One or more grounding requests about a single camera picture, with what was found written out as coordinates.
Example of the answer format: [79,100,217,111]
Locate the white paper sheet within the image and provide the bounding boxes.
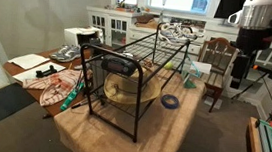
[9,54,48,70]

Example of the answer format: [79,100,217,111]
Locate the white paper under dumbbell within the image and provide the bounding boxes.
[13,63,65,82]

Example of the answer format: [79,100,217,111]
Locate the black digital alarm clock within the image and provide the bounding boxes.
[101,55,137,76]

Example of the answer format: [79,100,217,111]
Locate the white cabinet with glass doors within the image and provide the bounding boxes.
[86,6,139,48]

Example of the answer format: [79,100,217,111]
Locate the blue tape roll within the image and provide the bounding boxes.
[161,94,180,110]

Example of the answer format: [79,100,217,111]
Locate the brown wooden table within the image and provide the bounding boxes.
[3,48,94,117]

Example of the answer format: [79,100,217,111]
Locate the beige table cloth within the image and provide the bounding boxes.
[54,74,205,152]

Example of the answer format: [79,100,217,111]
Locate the black metal shoe rack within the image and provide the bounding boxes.
[81,22,196,140]

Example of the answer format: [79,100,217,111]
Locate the grey sneakers on table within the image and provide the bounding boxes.
[49,45,81,62]

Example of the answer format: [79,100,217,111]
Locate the black small dumbbell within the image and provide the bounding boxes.
[36,65,57,78]

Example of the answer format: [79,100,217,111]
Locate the green cloth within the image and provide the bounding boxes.
[183,75,195,89]

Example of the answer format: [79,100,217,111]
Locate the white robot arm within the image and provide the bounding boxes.
[228,0,272,89]

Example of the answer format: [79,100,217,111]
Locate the pink striped shirt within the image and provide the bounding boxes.
[22,69,83,107]

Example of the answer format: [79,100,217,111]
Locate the wooden chair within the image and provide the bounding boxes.
[198,38,239,111]

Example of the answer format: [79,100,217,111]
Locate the white sneakers on rack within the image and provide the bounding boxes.
[158,23,204,46]

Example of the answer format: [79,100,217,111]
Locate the blue plastic hanger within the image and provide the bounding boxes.
[181,56,201,82]

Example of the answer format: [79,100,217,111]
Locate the straw hat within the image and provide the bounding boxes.
[103,70,161,105]

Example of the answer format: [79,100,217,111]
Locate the yellow tennis ball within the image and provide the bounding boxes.
[164,61,173,70]

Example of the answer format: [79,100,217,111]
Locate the white box printer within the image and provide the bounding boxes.
[64,26,104,46]

